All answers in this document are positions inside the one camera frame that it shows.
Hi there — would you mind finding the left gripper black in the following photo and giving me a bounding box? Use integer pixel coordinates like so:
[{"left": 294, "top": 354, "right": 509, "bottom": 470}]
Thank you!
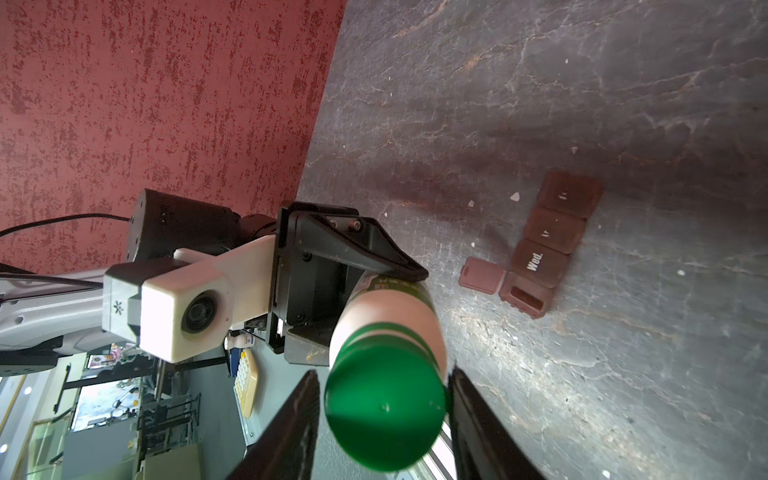
[{"left": 124, "top": 189, "right": 428, "bottom": 366}]

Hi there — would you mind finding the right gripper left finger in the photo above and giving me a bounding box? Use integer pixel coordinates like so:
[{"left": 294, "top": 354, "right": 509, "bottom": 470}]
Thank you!
[{"left": 227, "top": 370, "right": 320, "bottom": 480}]

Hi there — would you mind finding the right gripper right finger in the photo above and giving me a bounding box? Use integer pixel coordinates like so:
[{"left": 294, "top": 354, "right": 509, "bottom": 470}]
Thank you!
[{"left": 448, "top": 367, "right": 544, "bottom": 480}]

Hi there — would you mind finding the white pill bottle green cap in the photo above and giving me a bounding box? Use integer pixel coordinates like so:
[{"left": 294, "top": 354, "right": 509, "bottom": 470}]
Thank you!
[{"left": 323, "top": 273, "right": 447, "bottom": 472}]

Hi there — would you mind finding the brown weekly pill organizer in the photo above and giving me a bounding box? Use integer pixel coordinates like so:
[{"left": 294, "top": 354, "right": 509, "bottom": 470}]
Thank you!
[{"left": 458, "top": 171, "right": 603, "bottom": 319}]

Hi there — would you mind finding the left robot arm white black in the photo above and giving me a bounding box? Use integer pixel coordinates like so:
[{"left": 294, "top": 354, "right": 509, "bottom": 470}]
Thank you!
[{"left": 1, "top": 189, "right": 428, "bottom": 376}]

